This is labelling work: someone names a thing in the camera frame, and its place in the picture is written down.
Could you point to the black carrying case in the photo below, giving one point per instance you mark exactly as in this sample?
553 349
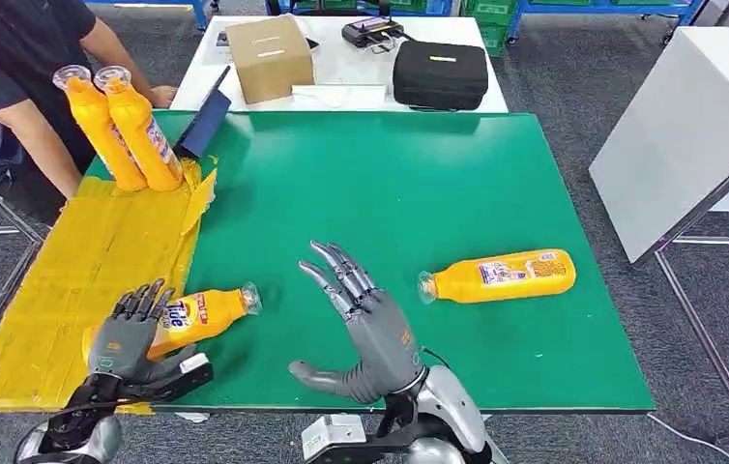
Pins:
440 77

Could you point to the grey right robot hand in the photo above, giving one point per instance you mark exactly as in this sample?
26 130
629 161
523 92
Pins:
384 346

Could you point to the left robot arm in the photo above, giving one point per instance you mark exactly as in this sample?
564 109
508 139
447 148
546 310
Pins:
76 429

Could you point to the orange drink bottle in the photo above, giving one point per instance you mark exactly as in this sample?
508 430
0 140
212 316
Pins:
92 128
211 315
505 288
140 138

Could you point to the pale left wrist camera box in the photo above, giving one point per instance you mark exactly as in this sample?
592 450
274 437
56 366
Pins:
193 364

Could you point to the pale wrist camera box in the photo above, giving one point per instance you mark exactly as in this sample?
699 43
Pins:
332 437
193 364

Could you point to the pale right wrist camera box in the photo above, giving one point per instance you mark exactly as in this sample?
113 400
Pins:
332 437

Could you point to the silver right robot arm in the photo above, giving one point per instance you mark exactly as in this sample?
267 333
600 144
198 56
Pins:
454 410

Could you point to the dark blue tablet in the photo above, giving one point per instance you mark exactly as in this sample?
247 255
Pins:
205 121

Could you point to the green crate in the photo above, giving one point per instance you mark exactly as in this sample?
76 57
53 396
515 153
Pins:
494 40
491 11

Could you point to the white table with steel frame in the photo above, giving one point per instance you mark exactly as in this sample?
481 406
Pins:
678 141

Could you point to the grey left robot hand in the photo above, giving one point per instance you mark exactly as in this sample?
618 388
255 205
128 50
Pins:
118 349

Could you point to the blue metal rack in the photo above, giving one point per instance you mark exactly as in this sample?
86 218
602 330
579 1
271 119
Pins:
601 6

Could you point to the green table mat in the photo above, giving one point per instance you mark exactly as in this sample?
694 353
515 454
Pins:
403 192

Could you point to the yellow sheet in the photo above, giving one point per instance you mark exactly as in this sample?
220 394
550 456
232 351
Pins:
82 256

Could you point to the person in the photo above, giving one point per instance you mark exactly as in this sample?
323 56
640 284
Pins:
6 51

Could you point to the black controller device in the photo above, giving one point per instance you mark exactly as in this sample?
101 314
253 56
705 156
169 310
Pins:
371 32

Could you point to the brown cardboard box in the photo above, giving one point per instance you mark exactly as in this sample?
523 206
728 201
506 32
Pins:
271 61

